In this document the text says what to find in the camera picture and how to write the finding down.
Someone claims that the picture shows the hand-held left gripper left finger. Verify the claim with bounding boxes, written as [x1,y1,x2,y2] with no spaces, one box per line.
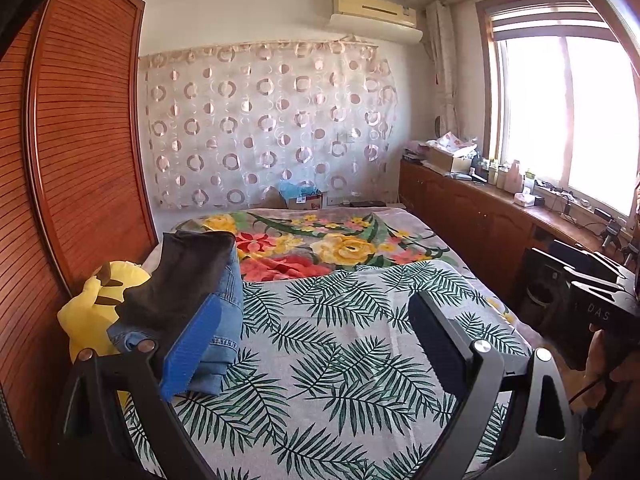
[55,294,226,480]

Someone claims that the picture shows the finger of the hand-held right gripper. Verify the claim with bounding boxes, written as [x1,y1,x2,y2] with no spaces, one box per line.
[547,239,637,283]
[530,247,626,306]

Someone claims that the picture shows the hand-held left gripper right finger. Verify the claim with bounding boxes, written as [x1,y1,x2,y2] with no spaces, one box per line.
[407,290,586,480]

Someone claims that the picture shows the person's right hand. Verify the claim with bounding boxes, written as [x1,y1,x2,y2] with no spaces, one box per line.
[585,330,640,396]

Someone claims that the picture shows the black trash bin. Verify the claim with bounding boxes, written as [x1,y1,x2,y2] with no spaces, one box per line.
[525,280,556,321]

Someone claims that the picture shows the small tripod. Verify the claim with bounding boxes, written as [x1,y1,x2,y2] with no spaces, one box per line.
[600,220,623,251]

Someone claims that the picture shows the blue jeans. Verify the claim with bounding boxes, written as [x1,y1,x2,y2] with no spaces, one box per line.
[106,245,246,396]

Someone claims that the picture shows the white power strip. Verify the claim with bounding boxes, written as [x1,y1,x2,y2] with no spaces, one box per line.
[535,182,596,211]

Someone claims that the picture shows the white tissue box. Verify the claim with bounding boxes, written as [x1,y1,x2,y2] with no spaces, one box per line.
[514,172,537,207]

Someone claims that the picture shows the long wooden cabinet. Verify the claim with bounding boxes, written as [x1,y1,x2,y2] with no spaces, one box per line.
[398,157,640,311]

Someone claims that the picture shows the bed with leaf-pattern cover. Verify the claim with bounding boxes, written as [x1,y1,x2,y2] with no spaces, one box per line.
[120,260,533,480]

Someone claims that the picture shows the yellow plush toy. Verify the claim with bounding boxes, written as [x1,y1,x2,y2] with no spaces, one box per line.
[56,261,151,366]

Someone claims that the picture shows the open cardboard box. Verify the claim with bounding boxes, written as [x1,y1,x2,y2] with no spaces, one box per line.
[425,132,478,173]

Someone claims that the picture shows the floral blanket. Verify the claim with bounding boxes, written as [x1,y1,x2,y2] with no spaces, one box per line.
[172,208,458,283]

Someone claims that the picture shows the cardboard box with blue cloth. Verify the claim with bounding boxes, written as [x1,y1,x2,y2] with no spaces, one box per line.
[277,181,326,211]

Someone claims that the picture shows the beige window curtain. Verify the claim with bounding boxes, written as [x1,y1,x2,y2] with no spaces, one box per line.
[425,0,458,141]

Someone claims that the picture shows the circle pattern sheer curtain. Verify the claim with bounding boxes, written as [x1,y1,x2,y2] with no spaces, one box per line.
[139,35,398,211]

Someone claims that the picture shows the wooden frame window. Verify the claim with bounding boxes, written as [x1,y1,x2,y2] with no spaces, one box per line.
[475,0,640,221]

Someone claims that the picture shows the wall air conditioner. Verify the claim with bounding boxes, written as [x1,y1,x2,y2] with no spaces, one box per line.
[327,0,424,43]

